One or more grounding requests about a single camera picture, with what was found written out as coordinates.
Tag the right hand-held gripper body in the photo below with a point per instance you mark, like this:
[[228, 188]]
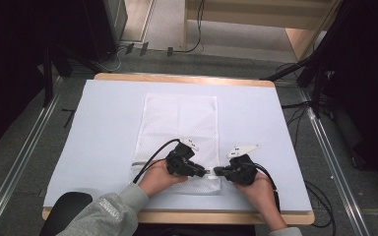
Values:
[[242, 170]]

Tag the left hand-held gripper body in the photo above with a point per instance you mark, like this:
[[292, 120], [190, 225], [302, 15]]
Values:
[[178, 162]]

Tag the white mesh laundry bag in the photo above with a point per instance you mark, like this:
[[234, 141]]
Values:
[[177, 121]]

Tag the person's left hand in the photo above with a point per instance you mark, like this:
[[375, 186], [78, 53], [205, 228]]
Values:
[[157, 178]]

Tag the person's right hand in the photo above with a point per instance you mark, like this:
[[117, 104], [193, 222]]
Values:
[[262, 193]]

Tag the person's lap dark trousers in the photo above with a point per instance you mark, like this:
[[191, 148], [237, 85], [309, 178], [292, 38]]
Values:
[[193, 231]]

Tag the white table cover sheet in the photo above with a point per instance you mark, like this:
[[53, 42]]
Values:
[[98, 131]]

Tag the black tripod stand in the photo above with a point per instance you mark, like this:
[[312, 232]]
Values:
[[316, 85]]

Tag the person's knee dark trousers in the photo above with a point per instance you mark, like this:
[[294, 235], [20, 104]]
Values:
[[65, 209]]

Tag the black cabinet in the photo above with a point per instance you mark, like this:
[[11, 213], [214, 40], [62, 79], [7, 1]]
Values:
[[103, 29]]

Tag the dark curtain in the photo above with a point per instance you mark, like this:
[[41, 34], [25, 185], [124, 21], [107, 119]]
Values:
[[6, 65], [367, 82]]

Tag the black metal stand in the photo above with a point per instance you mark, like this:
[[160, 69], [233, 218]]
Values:
[[48, 78]]

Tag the aluminium floor rail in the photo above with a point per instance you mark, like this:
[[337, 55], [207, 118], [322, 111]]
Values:
[[334, 170], [19, 164]]

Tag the light wooden frame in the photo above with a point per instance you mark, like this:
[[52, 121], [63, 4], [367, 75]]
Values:
[[295, 39]]

